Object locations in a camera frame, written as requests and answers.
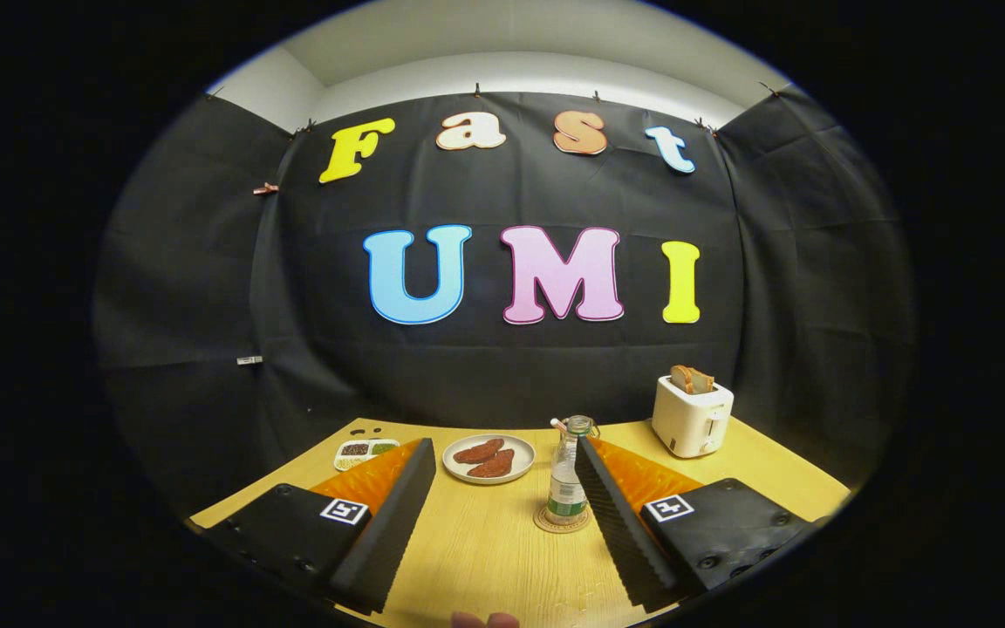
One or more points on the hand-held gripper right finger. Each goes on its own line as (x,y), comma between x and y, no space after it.
(620,532)

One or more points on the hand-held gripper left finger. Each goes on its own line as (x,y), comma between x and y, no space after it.
(385,541)

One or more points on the clear plastic juice bottle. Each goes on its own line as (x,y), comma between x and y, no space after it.
(567,488)

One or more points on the round cork coaster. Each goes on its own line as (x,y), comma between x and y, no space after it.
(541,522)

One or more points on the white seasoning tray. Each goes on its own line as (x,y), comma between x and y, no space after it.
(366,452)

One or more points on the wooden table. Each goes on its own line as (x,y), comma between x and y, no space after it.
(485,541)

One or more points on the white round plate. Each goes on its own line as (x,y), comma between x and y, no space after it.
(522,453)

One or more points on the cream toaster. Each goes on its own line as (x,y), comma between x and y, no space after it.
(686,423)

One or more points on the long brown meat piece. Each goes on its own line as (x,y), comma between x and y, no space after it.
(476,452)

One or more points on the short brown meat piece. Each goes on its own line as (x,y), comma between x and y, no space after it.
(492,466)

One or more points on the toast bread slice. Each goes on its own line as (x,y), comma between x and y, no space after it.
(692,379)

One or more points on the black backdrop cloth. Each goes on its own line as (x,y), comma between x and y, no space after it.
(502,375)

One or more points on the orange cloth clip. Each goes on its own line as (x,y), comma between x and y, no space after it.
(265,188)

